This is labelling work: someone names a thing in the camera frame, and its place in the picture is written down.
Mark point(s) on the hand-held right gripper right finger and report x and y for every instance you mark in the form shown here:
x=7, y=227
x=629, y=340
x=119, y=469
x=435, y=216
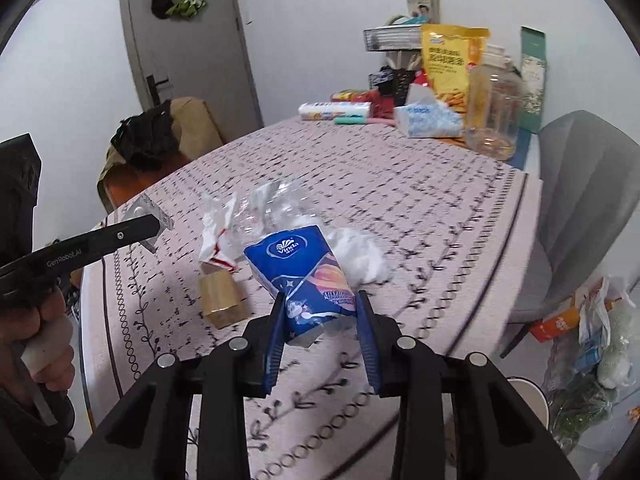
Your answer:
x=369, y=350

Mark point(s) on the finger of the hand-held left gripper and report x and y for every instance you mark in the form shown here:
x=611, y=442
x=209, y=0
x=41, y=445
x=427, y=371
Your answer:
x=125, y=234

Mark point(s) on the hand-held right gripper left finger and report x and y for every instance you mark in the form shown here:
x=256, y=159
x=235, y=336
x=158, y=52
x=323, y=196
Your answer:
x=274, y=350

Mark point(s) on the silver foil blister pack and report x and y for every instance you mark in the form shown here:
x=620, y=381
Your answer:
x=145, y=207

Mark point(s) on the small brown cardboard box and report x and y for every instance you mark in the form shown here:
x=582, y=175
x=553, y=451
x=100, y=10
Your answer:
x=222, y=300

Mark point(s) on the white and red wrapper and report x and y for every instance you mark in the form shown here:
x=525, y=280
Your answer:
x=215, y=240

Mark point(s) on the white tissue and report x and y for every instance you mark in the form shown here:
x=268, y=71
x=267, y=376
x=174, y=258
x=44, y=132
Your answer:
x=360, y=255

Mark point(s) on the clear plastic bag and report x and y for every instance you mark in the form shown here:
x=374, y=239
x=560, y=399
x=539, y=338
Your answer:
x=280, y=205

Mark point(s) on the white trash bin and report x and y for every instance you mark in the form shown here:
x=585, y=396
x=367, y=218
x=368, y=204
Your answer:
x=530, y=400

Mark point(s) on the person's left forearm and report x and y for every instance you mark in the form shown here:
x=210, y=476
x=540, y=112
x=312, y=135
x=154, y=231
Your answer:
x=30, y=435

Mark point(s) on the person's left hand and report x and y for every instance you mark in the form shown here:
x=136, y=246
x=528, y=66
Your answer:
x=55, y=382

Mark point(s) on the wooden chair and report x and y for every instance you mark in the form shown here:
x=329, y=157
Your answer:
x=145, y=180

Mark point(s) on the black cloth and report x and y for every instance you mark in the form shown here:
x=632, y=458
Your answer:
x=145, y=135

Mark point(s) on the brown jacket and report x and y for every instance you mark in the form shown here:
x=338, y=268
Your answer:
x=197, y=120

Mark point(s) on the pink patterned tablecloth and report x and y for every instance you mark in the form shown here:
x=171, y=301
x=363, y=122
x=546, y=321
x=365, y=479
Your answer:
x=400, y=210

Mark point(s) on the orange box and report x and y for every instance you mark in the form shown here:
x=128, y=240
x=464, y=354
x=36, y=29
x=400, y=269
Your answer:
x=557, y=322

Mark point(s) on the grey door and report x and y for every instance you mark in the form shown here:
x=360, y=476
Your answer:
x=210, y=60

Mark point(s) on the bag of green vegetables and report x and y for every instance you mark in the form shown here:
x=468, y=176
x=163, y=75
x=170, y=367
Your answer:
x=580, y=410

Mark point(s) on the teal pen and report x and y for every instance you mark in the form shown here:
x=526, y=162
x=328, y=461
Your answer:
x=350, y=120

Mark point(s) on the white plastic bag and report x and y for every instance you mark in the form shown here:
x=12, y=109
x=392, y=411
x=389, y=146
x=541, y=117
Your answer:
x=597, y=320

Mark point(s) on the black hat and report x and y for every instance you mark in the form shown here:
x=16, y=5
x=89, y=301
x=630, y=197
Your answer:
x=161, y=2

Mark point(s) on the blue and white tissue pack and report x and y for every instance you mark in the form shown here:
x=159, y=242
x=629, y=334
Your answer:
x=425, y=117

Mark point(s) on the white rectangular packet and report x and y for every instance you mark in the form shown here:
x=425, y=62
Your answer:
x=335, y=110

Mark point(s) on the red snack pack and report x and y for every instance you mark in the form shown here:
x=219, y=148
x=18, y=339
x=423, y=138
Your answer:
x=350, y=95

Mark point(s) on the grey chair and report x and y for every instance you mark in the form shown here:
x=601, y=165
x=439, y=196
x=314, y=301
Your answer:
x=575, y=185

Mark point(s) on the black pen holder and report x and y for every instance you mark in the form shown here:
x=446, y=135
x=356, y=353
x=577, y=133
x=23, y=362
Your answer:
x=402, y=85

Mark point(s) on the clear plastic jar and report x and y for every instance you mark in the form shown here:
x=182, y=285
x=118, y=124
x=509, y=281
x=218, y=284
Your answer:
x=492, y=105

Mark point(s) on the yellow snack bag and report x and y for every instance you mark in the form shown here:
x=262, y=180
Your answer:
x=450, y=70

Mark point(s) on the green tall box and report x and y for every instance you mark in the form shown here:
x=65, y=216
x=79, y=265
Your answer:
x=532, y=75

